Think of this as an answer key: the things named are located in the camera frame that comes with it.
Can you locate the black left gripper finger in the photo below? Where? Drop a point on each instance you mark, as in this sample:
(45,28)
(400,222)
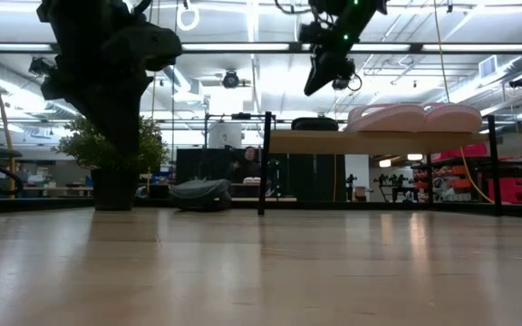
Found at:
(102,117)
(129,117)

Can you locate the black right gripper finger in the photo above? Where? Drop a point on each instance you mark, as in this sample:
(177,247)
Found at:
(316,79)

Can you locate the black slide sandal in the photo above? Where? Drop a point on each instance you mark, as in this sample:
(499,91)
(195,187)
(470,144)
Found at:
(200,194)
(315,124)

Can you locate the pink slide sandal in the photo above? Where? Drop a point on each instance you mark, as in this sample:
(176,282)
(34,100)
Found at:
(456,120)
(388,121)

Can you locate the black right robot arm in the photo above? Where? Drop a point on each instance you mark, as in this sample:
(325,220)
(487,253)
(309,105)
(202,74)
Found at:
(360,18)

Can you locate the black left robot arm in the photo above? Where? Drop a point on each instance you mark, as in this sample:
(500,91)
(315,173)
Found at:
(84,22)

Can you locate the red storage shelf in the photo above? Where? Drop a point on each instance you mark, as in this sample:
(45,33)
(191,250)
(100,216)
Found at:
(512,190)

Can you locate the black spotlight cluster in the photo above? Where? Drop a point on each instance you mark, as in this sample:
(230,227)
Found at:
(39,65)

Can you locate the green potted plant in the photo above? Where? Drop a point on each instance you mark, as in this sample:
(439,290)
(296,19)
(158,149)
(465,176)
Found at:
(113,190)

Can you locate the long LED light bar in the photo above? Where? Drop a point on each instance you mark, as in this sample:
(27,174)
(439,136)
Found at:
(416,47)

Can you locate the white board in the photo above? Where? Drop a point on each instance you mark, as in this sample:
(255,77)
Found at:
(225,136)

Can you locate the black cabinet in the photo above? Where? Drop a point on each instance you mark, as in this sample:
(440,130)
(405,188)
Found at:
(315,176)

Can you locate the person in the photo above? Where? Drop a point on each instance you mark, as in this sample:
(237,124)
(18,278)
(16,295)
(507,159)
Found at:
(248,169)

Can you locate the wooden shelf with black frame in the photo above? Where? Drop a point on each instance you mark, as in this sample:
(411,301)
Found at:
(370,142)

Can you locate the round black camera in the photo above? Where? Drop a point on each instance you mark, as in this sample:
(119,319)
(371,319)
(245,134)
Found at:
(230,80)

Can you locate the black metal rig frame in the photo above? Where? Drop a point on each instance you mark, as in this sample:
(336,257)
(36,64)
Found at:
(379,207)

